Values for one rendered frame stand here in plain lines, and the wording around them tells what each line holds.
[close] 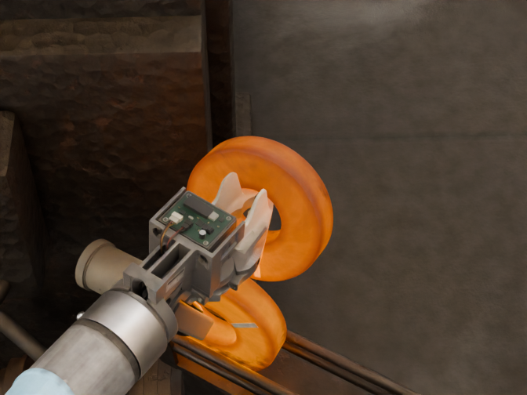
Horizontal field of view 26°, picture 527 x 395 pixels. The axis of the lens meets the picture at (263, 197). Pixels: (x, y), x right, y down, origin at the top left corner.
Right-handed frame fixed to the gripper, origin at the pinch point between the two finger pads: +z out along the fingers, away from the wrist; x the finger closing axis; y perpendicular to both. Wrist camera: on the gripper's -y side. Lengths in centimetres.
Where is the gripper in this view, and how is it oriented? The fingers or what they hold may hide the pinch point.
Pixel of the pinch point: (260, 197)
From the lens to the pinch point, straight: 114.8
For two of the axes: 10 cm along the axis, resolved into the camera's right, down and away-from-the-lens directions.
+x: -8.3, -4.6, 3.2
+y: 0.7, -6.5, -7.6
